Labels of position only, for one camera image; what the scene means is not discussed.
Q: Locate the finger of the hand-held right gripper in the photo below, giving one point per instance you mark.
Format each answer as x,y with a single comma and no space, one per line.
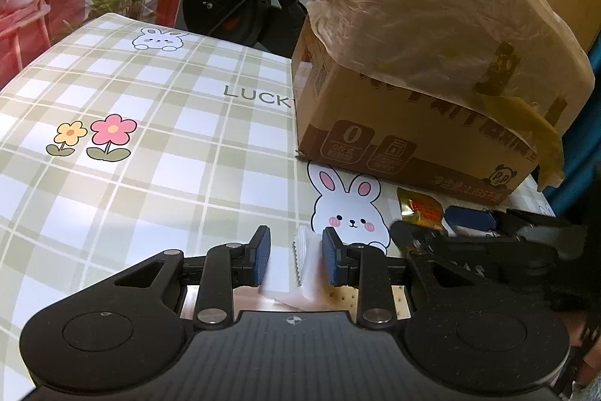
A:
469,221
415,236

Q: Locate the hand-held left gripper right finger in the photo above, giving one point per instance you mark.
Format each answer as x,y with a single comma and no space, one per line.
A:
331,262

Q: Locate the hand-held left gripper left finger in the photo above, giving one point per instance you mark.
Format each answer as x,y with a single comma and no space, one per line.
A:
263,251

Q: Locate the white cracker packet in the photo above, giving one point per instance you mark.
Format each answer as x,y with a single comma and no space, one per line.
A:
307,260

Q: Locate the gold red label snack packet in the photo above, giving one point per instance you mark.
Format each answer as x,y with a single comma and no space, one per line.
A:
422,210

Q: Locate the brown cardboard box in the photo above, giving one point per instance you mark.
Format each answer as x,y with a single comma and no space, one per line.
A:
422,53

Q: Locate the teal curtain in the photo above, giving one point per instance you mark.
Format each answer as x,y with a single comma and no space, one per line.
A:
584,156

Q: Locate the plaid bunny tablecloth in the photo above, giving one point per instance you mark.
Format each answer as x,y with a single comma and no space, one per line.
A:
164,147

